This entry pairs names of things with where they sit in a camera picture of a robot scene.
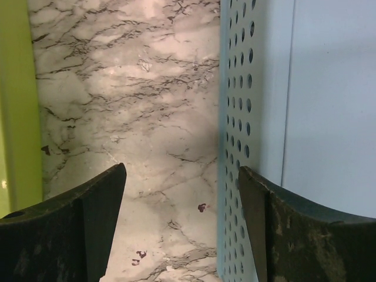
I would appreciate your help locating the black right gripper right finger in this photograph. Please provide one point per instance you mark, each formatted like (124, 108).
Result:
(295, 239)

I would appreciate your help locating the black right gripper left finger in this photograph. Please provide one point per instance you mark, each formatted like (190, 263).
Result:
(65, 238)

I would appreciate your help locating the green plastic tray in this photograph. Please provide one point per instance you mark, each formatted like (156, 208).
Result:
(21, 162)

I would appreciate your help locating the small blue perforated basket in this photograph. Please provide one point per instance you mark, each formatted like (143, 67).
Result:
(297, 106)

